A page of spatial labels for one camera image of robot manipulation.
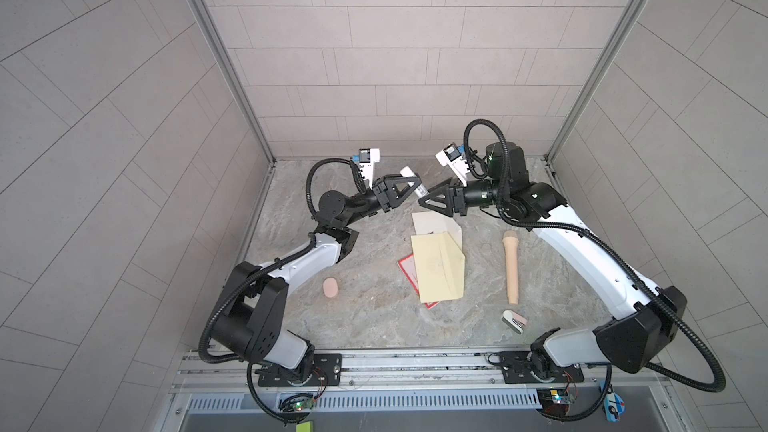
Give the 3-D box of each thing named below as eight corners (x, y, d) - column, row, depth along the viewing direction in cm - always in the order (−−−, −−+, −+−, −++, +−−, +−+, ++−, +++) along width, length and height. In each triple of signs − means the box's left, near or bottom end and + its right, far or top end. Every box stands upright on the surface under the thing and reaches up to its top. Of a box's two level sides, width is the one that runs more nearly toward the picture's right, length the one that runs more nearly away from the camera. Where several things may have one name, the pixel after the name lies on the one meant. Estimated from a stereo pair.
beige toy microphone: (503, 302, 83) (507, 298, 81) (502, 235, 97) (505, 229, 95) (517, 305, 83) (522, 301, 80) (514, 237, 97) (518, 231, 94)
